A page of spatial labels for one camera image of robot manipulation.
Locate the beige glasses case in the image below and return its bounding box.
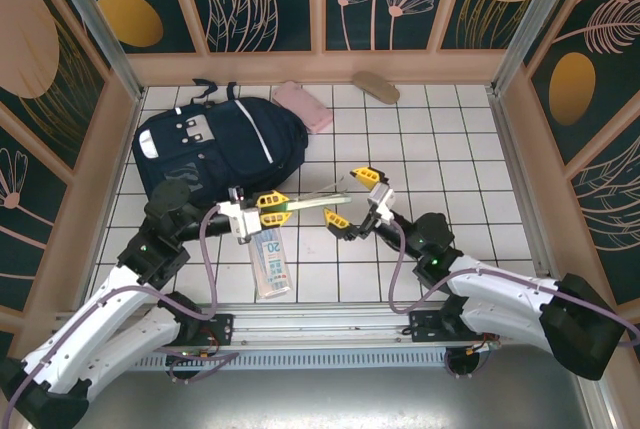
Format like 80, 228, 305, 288
351, 71, 401, 106

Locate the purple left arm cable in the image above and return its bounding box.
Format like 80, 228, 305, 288
4, 206, 241, 403

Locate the aluminium side rail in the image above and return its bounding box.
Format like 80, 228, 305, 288
487, 91, 569, 306

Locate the navy blue backpack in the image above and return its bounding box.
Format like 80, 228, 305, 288
132, 77, 310, 200

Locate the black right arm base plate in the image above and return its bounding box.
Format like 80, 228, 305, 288
408, 309, 451, 345

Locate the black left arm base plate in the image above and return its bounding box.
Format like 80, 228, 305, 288
164, 313, 235, 350

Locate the clear pack of blue pens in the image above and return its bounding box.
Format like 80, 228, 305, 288
248, 228, 293, 303

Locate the slotted grey cable duct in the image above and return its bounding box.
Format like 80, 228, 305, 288
67, 352, 451, 370

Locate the aluminium corner post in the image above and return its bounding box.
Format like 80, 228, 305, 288
39, 0, 147, 103
489, 0, 586, 96

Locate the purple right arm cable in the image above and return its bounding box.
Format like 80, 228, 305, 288
388, 218, 640, 350

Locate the pink pencil case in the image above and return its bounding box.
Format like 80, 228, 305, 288
272, 80, 334, 135

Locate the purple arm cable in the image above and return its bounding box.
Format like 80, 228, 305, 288
4, 206, 241, 403
388, 218, 640, 350

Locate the aluminium rail frame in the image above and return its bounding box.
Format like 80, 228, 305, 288
47, 302, 594, 350

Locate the grey metal sheet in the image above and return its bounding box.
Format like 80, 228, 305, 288
49, 343, 601, 429

